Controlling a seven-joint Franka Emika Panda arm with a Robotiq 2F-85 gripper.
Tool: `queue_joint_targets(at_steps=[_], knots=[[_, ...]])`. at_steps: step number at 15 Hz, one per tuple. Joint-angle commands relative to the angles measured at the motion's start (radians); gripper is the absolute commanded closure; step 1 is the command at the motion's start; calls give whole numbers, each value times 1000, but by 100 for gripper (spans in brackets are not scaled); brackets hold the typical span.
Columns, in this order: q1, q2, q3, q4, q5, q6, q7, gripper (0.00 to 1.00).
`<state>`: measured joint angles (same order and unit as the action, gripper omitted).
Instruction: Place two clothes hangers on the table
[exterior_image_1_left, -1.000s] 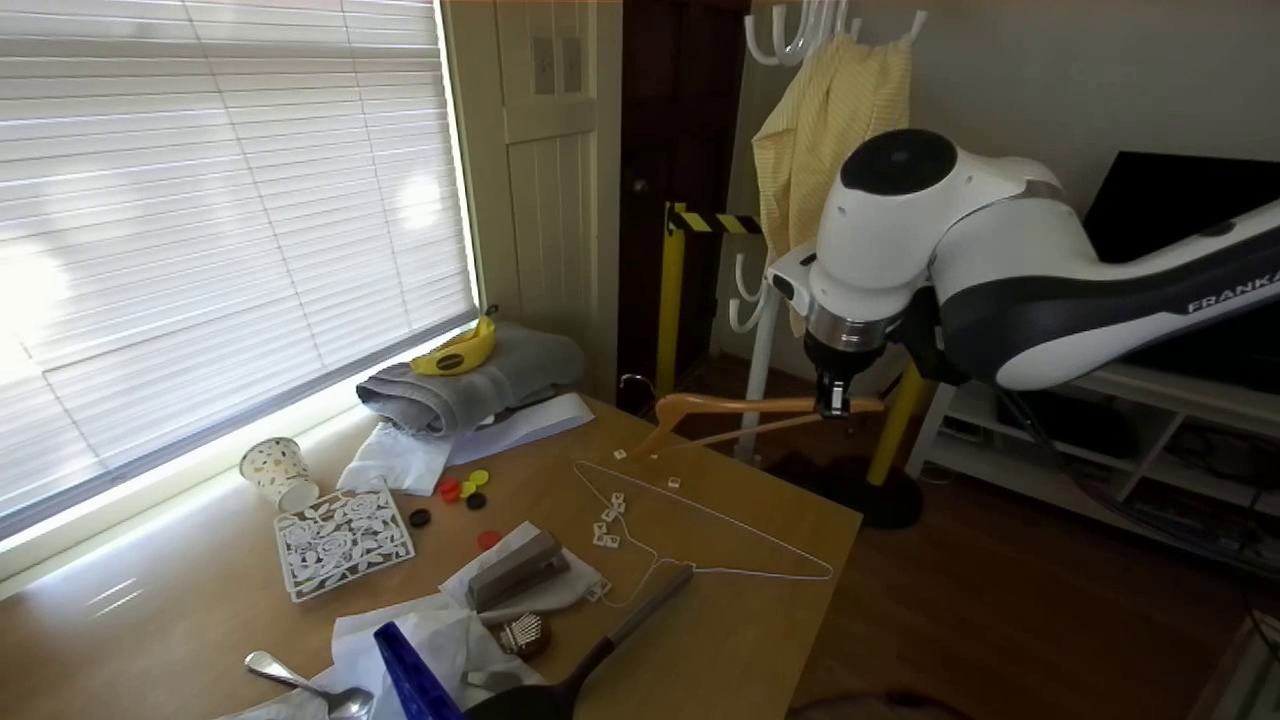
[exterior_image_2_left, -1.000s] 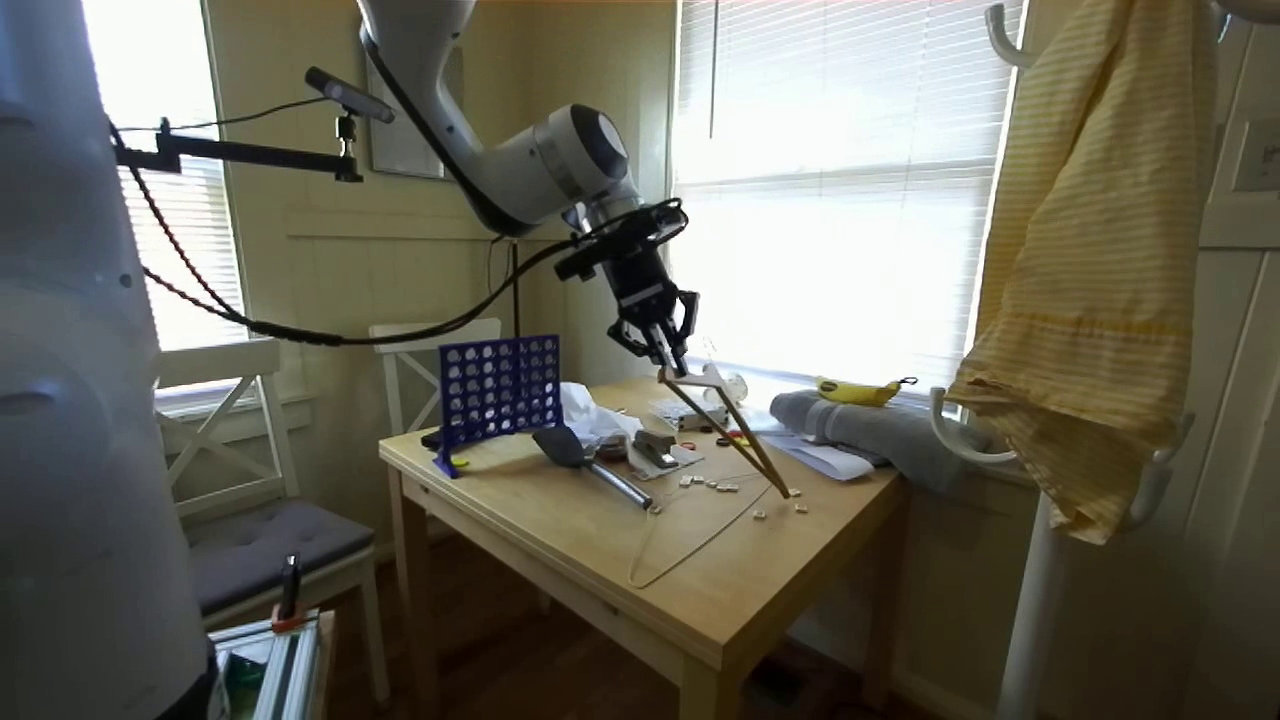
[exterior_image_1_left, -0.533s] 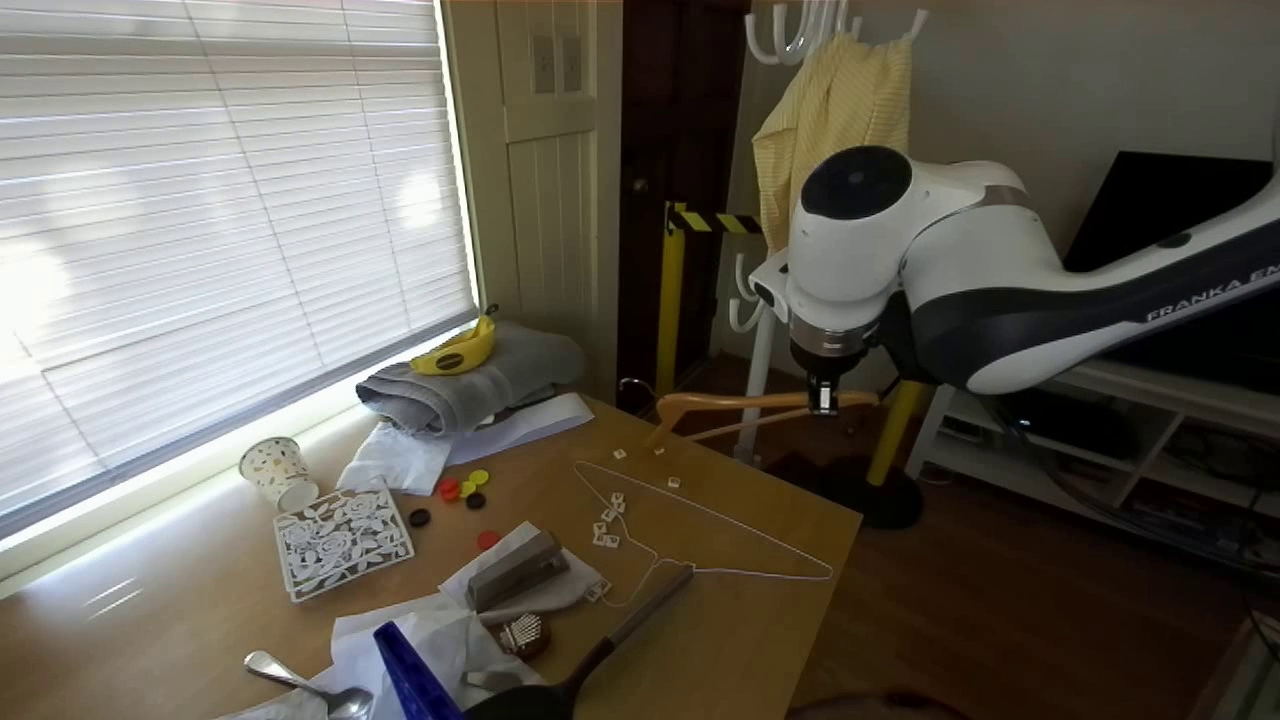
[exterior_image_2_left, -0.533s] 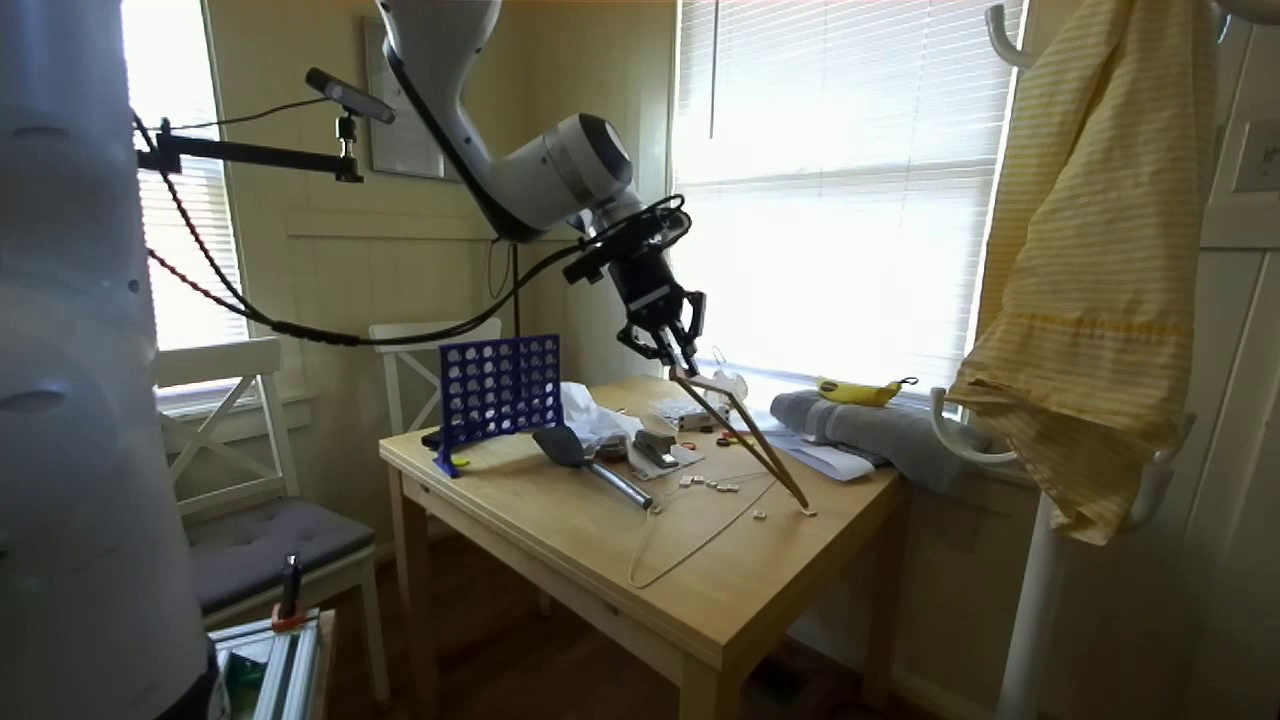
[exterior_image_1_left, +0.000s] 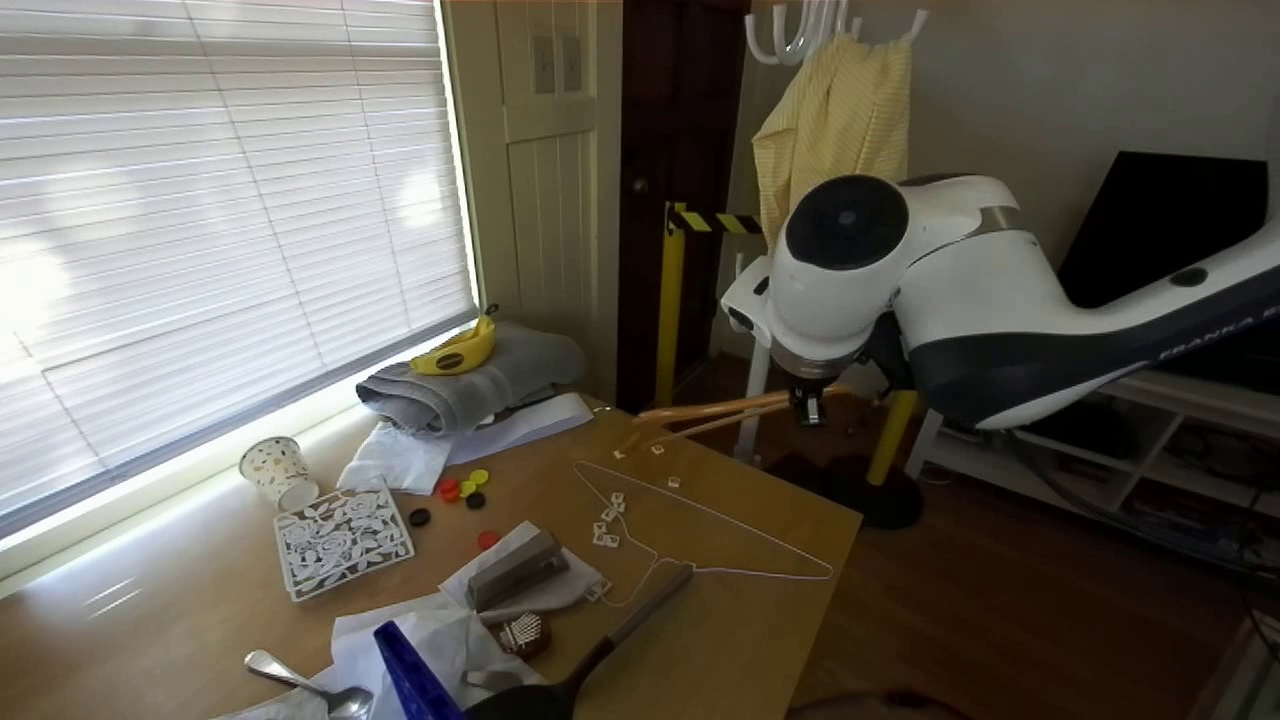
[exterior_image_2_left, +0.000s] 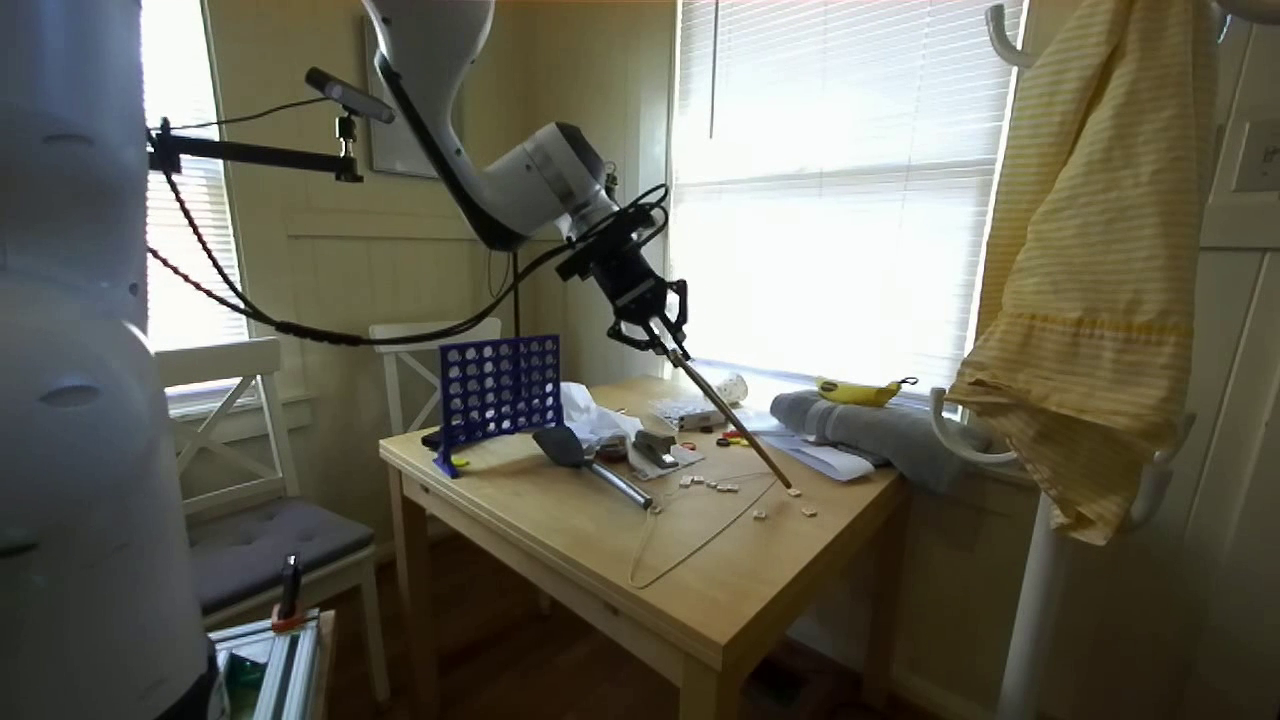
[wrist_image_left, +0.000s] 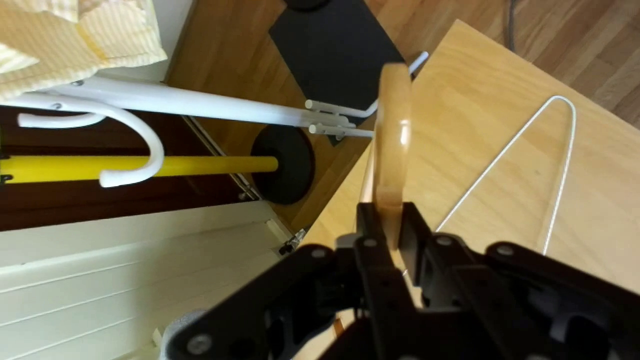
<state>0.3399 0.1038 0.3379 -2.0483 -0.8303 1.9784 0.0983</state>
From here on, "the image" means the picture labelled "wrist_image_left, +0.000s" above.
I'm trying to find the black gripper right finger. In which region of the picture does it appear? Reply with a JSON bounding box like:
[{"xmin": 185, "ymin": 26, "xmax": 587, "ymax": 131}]
[{"xmin": 399, "ymin": 203, "xmax": 640, "ymax": 360}]

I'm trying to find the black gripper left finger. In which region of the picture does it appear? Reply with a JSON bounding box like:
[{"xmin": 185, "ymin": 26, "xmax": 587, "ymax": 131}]
[{"xmin": 163, "ymin": 203, "xmax": 429, "ymax": 360}]

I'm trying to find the wooden clothes hanger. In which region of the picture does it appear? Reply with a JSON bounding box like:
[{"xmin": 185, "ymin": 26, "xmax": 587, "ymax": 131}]
[{"xmin": 358, "ymin": 60, "xmax": 417, "ymax": 269}]

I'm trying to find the small black white plug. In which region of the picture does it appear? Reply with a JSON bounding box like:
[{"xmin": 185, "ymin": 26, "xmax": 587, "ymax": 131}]
[{"xmin": 279, "ymin": 229, "xmax": 309, "ymax": 259}]

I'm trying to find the white panel door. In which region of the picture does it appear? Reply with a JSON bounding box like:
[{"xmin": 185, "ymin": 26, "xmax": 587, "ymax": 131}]
[{"xmin": 0, "ymin": 198, "xmax": 298, "ymax": 360}]

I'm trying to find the light wooden table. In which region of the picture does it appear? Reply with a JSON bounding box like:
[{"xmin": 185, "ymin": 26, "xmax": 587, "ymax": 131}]
[{"xmin": 297, "ymin": 18, "xmax": 640, "ymax": 360}]

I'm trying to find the white coat stand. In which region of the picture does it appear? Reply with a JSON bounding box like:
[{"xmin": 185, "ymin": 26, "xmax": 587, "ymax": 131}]
[{"xmin": 0, "ymin": 48, "xmax": 433, "ymax": 190}]

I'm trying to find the black flat floor plate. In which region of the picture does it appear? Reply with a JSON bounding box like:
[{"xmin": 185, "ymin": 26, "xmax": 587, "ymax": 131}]
[{"xmin": 269, "ymin": 0, "xmax": 407, "ymax": 115}]

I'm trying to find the yellow striped shirt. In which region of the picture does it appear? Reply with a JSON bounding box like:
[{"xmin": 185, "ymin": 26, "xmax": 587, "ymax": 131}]
[{"xmin": 0, "ymin": 0, "xmax": 169, "ymax": 105}]

